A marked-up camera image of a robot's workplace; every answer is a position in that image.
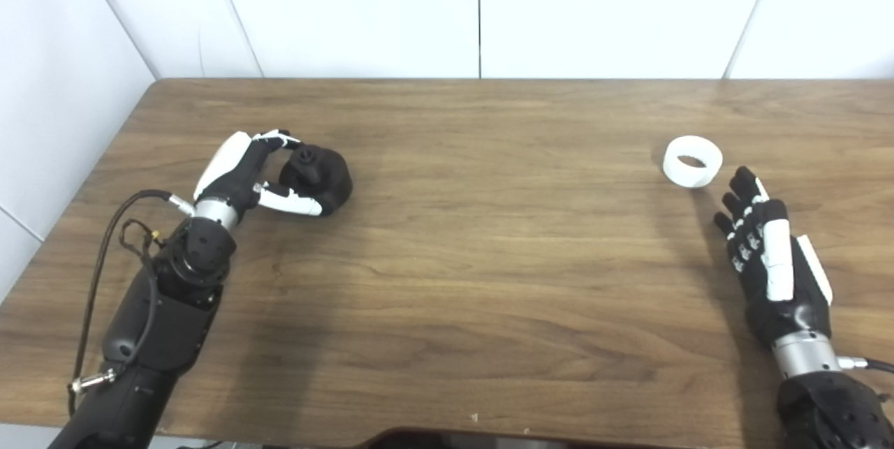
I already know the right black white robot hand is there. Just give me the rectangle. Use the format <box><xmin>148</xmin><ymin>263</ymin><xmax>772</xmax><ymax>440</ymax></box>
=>
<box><xmin>713</xmin><ymin>167</ymin><xmax>834</xmax><ymax>348</ymax></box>

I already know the round black part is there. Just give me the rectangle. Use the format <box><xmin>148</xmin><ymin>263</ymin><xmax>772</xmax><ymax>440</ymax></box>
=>
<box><xmin>279</xmin><ymin>145</ymin><xmax>353</xmax><ymax>217</ymax></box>

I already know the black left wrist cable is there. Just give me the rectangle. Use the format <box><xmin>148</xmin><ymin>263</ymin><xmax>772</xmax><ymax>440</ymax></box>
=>
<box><xmin>68</xmin><ymin>189</ymin><xmax>196</xmax><ymax>416</ymax></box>

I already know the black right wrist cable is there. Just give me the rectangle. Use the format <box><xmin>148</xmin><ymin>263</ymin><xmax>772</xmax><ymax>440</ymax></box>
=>
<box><xmin>838</xmin><ymin>356</ymin><xmax>894</xmax><ymax>374</ymax></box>

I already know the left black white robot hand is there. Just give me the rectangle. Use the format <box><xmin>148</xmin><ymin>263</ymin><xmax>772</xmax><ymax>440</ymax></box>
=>
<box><xmin>193</xmin><ymin>129</ymin><xmax>323</xmax><ymax>219</ymax></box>

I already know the dark glossy torso edge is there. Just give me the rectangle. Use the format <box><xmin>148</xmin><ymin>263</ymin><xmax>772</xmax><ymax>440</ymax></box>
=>
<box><xmin>363</xmin><ymin>427</ymin><xmax>699</xmax><ymax>449</ymax></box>

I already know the thin left arm wire bundle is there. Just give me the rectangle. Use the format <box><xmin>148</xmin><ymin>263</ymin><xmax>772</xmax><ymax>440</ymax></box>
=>
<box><xmin>119</xmin><ymin>219</ymin><xmax>163</xmax><ymax>366</ymax></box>

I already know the white ring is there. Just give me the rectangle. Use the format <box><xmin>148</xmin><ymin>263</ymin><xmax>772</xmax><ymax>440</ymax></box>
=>
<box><xmin>662</xmin><ymin>135</ymin><xmax>724</xmax><ymax>189</ymax></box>

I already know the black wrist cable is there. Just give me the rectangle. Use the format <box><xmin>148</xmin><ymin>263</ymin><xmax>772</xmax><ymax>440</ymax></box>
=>
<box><xmin>68</xmin><ymin>189</ymin><xmax>196</xmax><ymax>416</ymax></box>
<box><xmin>838</xmin><ymin>356</ymin><xmax>894</xmax><ymax>374</ymax></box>

